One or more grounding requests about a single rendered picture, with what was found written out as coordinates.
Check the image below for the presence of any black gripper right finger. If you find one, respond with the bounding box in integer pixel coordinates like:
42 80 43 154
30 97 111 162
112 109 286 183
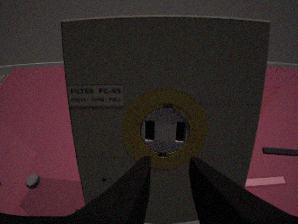
189 157 298 224

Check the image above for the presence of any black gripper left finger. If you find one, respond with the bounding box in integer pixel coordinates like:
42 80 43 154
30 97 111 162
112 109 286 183
0 156 152 224

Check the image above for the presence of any dark grey flat bar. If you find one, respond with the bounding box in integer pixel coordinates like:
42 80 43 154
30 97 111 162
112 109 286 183
262 147 298 156

